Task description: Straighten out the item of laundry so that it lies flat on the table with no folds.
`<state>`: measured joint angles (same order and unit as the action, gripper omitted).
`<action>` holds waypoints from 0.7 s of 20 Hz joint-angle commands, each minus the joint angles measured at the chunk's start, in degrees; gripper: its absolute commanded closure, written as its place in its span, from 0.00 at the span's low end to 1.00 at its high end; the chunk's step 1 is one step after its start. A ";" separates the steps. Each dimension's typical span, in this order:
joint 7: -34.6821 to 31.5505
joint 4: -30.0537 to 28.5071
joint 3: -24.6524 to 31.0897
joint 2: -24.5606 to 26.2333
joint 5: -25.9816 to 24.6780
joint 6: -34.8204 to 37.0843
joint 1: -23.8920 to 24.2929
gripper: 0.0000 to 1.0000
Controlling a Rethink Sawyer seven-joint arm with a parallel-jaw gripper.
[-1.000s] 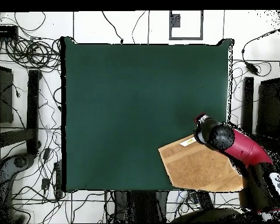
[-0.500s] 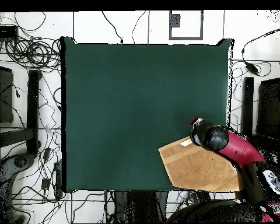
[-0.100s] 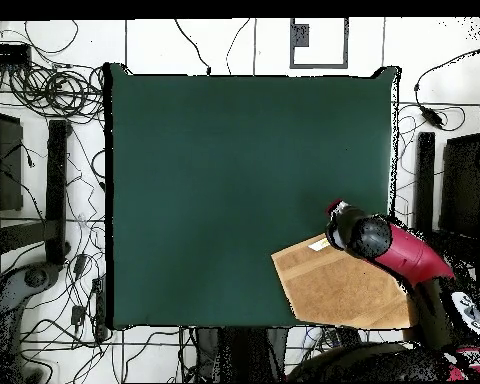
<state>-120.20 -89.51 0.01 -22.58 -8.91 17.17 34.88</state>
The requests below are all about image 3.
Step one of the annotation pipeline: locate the black cable with plug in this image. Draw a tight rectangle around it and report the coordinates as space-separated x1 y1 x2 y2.
173 17 213 77

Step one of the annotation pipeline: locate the black cable coil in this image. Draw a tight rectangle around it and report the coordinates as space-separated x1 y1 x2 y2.
7 63 105 121

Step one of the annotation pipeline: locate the dark green tablecloth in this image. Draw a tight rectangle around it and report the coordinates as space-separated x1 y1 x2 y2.
103 62 403 331

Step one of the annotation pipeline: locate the office chair base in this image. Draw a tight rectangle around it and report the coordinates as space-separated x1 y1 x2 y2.
0 261 61 383

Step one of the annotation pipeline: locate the orange terry towel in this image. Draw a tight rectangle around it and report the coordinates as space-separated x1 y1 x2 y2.
270 232 420 330

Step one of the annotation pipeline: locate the black box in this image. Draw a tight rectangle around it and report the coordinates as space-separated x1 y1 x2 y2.
438 132 480 241
0 109 25 213

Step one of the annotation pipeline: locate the black power brick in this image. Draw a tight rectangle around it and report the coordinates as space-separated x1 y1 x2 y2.
335 327 363 347

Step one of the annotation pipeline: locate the black stand bar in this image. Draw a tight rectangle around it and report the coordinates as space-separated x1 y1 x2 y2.
44 118 71 266
413 131 436 237

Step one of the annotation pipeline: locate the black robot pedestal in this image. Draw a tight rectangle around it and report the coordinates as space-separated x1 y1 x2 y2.
193 326 289 383

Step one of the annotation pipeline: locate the grey square frame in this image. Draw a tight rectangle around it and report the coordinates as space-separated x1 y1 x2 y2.
289 17 350 70

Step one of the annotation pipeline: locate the black power strip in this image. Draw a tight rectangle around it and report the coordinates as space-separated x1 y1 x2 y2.
91 275 108 341
0 42 32 65

